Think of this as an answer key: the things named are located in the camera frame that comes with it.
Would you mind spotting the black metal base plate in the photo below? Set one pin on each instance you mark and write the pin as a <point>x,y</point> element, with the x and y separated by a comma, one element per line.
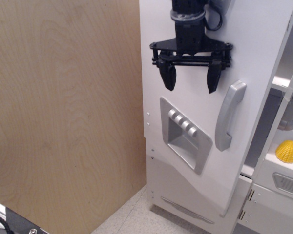
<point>13,223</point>

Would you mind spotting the silver fridge door handle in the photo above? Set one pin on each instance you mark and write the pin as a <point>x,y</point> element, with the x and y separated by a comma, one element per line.
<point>233,97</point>

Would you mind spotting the white lower freezer door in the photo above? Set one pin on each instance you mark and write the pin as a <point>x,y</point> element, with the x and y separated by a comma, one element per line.
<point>167,189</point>

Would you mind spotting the light plywood board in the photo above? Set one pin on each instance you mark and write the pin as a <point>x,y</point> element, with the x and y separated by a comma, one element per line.
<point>72,150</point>

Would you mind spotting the yellow toy corn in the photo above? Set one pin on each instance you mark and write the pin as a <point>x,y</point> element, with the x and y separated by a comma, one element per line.
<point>284,151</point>

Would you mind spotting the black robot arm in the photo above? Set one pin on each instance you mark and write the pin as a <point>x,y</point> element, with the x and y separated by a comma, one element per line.
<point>193,12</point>

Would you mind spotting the white fridge door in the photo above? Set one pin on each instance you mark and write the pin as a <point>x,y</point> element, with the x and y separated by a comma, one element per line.
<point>258,31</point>

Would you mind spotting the white toy fridge cabinet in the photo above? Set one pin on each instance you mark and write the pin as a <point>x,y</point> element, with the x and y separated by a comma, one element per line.
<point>275,104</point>

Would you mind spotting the white toy oven unit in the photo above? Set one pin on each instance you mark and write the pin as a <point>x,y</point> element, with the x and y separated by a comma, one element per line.
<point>269,208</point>

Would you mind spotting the grey ice dispenser box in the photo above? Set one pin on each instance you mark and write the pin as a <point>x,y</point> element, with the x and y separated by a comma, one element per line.
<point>191,144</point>

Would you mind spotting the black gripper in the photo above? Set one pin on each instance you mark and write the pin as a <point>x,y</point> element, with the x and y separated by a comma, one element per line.
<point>191,47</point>

